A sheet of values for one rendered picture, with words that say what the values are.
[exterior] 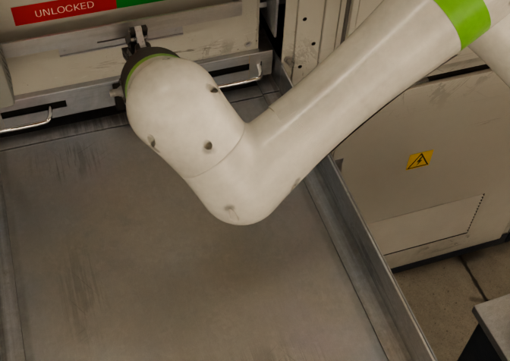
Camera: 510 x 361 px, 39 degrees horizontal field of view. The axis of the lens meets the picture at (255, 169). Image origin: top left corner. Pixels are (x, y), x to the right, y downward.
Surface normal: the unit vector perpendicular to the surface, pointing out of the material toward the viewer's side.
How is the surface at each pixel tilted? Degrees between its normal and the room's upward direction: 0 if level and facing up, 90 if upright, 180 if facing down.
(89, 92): 90
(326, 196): 0
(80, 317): 0
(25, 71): 90
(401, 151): 90
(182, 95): 34
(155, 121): 67
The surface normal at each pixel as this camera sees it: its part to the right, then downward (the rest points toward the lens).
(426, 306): 0.03, -0.64
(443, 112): 0.31, 0.74
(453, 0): -0.02, 0.08
